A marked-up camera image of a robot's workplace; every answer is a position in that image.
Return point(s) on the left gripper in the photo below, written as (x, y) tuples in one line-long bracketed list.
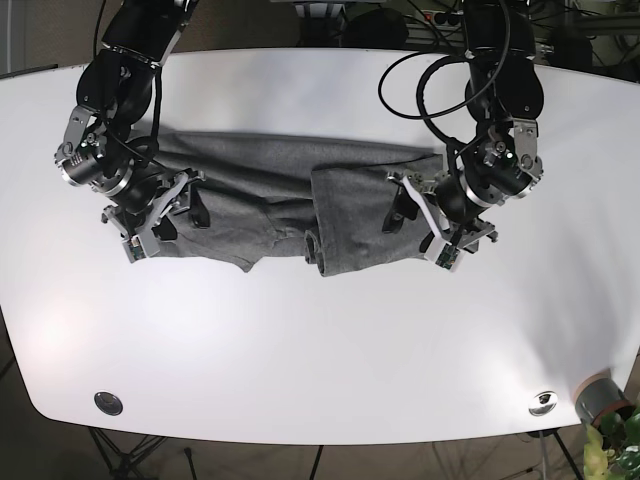
[(443, 201)]

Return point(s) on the green potted plant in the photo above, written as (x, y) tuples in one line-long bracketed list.
[(611, 450)]

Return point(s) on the grey plant pot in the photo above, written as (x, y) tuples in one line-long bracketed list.
[(599, 395)]

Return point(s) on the silver table grommet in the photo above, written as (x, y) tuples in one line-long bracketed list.
[(108, 403), (542, 403)]

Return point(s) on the right silver table grommet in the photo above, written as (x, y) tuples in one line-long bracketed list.
[(542, 403)]

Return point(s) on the left silver table grommet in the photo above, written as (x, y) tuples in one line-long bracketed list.
[(108, 403)]

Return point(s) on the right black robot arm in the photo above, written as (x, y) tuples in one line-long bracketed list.
[(112, 137)]

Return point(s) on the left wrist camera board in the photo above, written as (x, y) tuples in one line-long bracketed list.
[(444, 255)]

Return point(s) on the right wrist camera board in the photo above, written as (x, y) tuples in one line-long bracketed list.
[(141, 246)]

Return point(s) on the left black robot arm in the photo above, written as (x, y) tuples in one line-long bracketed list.
[(491, 137)]

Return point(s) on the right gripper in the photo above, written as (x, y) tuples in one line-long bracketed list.
[(149, 201)]

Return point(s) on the black table leg frame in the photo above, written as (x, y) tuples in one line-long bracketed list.
[(123, 465)]

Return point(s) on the dark grey T-shirt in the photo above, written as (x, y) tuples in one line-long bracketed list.
[(324, 200)]

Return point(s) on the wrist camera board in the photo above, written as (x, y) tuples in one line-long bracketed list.
[(141, 246), (444, 255)]

